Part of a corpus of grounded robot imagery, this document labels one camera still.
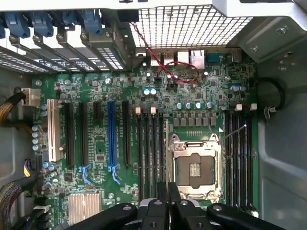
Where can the thin steel locking lever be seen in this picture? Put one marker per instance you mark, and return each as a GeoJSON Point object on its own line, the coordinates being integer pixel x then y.
{"type": "Point", "coordinates": [233, 133]}

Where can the white power plug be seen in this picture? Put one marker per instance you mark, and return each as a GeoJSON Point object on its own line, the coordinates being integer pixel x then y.
{"type": "Point", "coordinates": [32, 97]}

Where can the silver socket cover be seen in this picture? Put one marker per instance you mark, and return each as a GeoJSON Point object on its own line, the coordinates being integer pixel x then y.
{"type": "Point", "coordinates": [178, 146]}

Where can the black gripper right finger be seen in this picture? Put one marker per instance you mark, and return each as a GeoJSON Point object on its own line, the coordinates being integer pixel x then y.
{"type": "Point", "coordinates": [184, 215]}

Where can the CPU socket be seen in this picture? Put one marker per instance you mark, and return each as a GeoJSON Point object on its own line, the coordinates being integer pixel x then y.
{"type": "Point", "coordinates": [194, 170]}

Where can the black wide power plug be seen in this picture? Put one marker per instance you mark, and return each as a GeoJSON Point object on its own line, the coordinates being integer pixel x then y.
{"type": "Point", "coordinates": [38, 165]}

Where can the blue plastic card latch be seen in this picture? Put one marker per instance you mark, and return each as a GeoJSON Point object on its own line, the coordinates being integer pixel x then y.
{"type": "Point", "coordinates": [2, 30]}
{"type": "Point", "coordinates": [43, 24]}
{"type": "Point", "coordinates": [69, 19]}
{"type": "Point", "coordinates": [16, 24]}
{"type": "Point", "coordinates": [92, 22]}

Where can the green motherboard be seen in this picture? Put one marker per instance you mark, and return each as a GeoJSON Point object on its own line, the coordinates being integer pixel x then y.
{"type": "Point", "coordinates": [112, 191]}

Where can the RAM slot with white latches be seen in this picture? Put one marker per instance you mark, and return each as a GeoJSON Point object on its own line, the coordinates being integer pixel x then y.
{"type": "Point", "coordinates": [155, 155]}
{"type": "Point", "coordinates": [139, 155]}
{"type": "Point", "coordinates": [236, 167]}
{"type": "Point", "coordinates": [250, 172]}

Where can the silver open PC case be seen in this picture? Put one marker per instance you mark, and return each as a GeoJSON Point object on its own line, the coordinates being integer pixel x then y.
{"type": "Point", "coordinates": [283, 143]}

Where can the blue expansion slot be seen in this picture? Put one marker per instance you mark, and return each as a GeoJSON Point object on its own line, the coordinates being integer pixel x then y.
{"type": "Point", "coordinates": [112, 134]}

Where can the silver finned heatsink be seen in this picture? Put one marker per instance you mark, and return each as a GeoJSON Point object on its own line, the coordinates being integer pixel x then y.
{"type": "Point", "coordinates": [84, 208]}

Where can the white expansion slot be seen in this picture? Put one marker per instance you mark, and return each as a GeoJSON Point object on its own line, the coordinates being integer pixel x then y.
{"type": "Point", "coordinates": [53, 131]}

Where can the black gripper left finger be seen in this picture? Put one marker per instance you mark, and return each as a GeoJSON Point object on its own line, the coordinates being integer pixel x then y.
{"type": "Point", "coordinates": [156, 215]}

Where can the long black expansion slot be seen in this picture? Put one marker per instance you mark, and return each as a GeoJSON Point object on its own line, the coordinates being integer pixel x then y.
{"type": "Point", "coordinates": [84, 134]}
{"type": "Point", "coordinates": [69, 134]}
{"type": "Point", "coordinates": [126, 134]}

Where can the short black expansion slot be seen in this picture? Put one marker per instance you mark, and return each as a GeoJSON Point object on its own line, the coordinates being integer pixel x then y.
{"type": "Point", "coordinates": [98, 111]}

